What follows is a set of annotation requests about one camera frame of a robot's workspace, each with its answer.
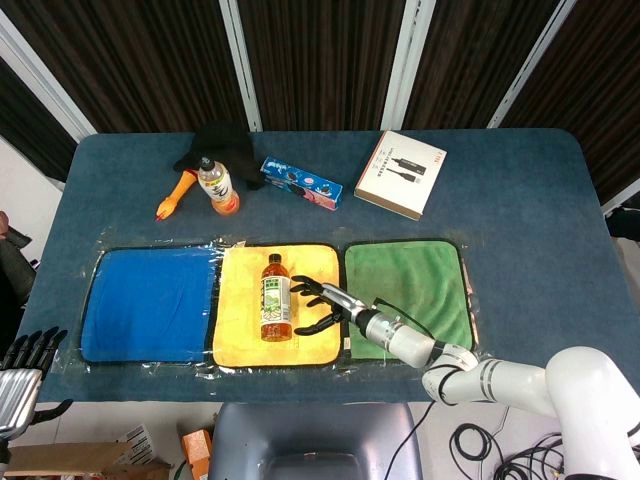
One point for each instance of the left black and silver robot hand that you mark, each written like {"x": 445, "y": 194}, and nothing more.
{"x": 17, "y": 400}

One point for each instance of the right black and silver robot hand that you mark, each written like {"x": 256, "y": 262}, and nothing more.
{"x": 342, "y": 300}

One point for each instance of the brown tea bottle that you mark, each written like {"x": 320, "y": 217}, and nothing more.
{"x": 276, "y": 300}

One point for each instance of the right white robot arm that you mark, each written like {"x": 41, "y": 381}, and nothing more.
{"x": 500, "y": 375}

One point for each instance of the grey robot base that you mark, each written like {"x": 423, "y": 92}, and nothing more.
{"x": 315, "y": 445}

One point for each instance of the orange soda bottle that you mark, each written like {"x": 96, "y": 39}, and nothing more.
{"x": 220, "y": 187}

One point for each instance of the green cloth mat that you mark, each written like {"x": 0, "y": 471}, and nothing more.
{"x": 415, "y": 285}

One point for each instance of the brown cardboard box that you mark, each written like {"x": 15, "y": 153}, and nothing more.
{"x": 65, "y": 457}

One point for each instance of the yellow cloth mat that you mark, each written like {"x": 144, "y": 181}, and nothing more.
{"x": 240, "y": 320}

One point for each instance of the blue cookie box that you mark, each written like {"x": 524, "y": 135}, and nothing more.
{"x": 302, "y": 182}

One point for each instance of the white printed label paper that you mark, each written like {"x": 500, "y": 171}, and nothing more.
{"x": 137, "y": 442}

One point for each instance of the clear plastic film sheet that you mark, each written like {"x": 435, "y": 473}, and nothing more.
{"x": 150, "y": 372}

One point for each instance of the white cardboard product box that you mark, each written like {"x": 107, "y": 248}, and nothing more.
{"x": 400, "y": 172}

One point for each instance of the blue cloth mat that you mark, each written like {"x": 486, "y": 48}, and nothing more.
{"x": 150, "y": 305}

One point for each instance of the small orange box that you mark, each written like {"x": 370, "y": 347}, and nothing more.
{"x": 196, "y": 450}

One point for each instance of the black cloth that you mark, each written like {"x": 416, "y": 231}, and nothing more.
{"x": 225, "y": 145}

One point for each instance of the orange rubber chicken toy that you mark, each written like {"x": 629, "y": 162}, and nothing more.
{"x": 177, "y": 195}

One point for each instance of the black object beside table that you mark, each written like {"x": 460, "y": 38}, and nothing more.
{"x": 625, "y": 222}

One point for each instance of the white partition post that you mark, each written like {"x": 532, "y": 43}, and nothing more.
{"x": 242, "y": 65}
{"x": 407, "y": 65}
{"x": 45, "y": 80}
{"x": 530, "y": 65}

